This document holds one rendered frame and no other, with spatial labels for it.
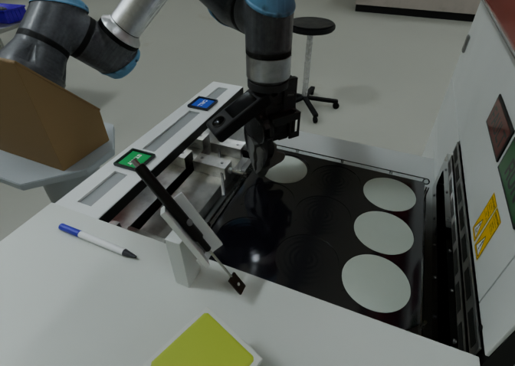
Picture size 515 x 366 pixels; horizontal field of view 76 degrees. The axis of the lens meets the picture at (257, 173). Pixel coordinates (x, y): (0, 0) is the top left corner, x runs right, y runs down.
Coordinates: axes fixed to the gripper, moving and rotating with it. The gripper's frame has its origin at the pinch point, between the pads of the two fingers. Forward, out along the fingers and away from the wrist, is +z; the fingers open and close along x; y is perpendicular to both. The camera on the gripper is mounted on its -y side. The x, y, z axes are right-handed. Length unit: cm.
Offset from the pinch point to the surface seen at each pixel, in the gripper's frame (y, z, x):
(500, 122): 22.6, -19.4, -28.5
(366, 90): 213, 91, 157
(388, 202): 18.0, 1.5, -19.0
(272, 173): 3.6, 1.4, -0.2
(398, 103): 217, 91, 122
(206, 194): -10.6, 3.5, 2.8
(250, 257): -11.1, 1.6, -16.8
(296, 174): 7.8, 1.4, -3.3
